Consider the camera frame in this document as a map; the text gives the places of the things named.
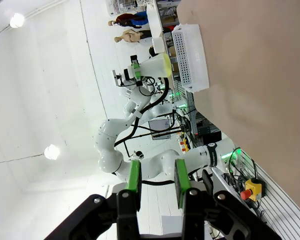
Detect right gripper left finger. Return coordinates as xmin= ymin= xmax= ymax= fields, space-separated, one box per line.
xmin=43 ymin=159 xmax=143 ymax=240

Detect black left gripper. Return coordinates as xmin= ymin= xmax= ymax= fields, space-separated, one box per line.
xmin=123 ymin=56 xmax=144 ymax=88

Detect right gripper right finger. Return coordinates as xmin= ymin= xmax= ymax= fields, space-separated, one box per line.
xmin=173 ymin=158 xmax=283 ymax=240

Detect translucent white conical flask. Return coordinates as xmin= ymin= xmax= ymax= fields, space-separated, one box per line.
xmin=127 ymin=53 xmax=171 ymax=78

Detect tan mannequin in black skirt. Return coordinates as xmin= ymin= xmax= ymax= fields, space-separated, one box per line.
xmin=114 ymin=29 xmax=153 ymax=44

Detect white table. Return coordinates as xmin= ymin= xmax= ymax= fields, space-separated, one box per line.
xmin=146 ymin=4 xmax=166 ymax=54

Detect white perforated plastic basket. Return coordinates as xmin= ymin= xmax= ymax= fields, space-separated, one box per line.
xmin=171 ymin=23 xmax=210 ymax=94

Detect white screen panel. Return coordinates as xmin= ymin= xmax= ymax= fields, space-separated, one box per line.
xmin=148 ymin=119 xmax=172 ymax=140

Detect yellow emergency stop button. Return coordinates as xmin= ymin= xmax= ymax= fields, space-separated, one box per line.
xmin=240 ymin=178 xmax=266 ymax=202

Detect round ceiling lamp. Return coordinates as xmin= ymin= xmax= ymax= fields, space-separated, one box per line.
xmin=43 ymin=144 xmax=61 ymax=161
xmin=9 ymin=12 xmax=25 ymax=29

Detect black left arm hose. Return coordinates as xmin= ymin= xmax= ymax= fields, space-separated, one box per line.
xmin=113 ymin=77 xmax=171 ymax=148

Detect aluminium rail frame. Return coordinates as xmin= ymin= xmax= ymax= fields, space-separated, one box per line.
xmin=209 ymin=159 xmax=300 ymax=240

